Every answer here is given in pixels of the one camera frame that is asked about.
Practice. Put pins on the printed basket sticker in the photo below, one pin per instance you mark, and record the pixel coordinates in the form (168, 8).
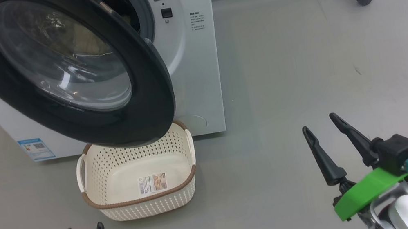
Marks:
(152, 183)

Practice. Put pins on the cream perforated laundry basket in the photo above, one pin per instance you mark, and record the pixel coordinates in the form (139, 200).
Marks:
(145, 207)

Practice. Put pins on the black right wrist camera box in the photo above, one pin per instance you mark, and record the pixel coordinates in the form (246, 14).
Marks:
(397, 152)

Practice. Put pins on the blue energy label sticker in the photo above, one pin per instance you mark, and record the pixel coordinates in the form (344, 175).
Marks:
(36, 149)

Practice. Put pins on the white front-load washing machine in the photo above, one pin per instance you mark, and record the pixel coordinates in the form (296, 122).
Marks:
(196, 70)

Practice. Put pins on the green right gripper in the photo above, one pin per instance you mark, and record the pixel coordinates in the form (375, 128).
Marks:
(366, 193)

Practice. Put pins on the black round glass washer door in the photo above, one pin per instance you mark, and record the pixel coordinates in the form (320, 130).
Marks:
(142, 91)

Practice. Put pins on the round drain filter cover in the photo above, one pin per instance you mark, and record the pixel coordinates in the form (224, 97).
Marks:
(197, 120)

